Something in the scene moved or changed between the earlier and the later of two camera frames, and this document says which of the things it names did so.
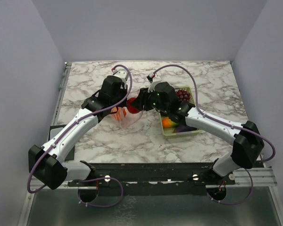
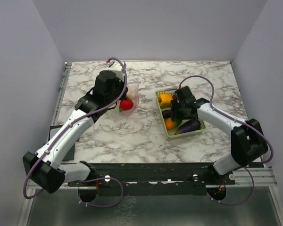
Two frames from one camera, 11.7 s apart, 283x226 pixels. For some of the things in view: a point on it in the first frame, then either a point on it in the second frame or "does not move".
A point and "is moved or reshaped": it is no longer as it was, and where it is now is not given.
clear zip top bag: x=125 y=119 is moved or reshaped
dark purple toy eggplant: x=184 y=128 does not move
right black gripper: x=141 y=100 to x=174 y=113
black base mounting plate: x=156 y=179 does not move
